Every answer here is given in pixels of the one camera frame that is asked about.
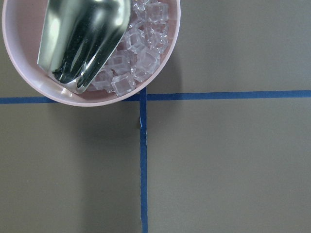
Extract clear ice cubes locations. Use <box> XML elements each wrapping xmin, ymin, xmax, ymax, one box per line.
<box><xmin>87</xmin><ymin>0</ymin><xmax>169</xmax><ymax>97</ymax></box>

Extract metal ice scoop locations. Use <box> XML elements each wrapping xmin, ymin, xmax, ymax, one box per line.
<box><xmin>37</xmin><ymin>0</ymin><xmax>132</xmax><ymax>94</ymax></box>

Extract pink bowl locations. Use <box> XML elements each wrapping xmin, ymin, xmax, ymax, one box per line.
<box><xmin>2</xmin><ymin>0</ymin><xmax>181</xmax><ymax>107</ymax></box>

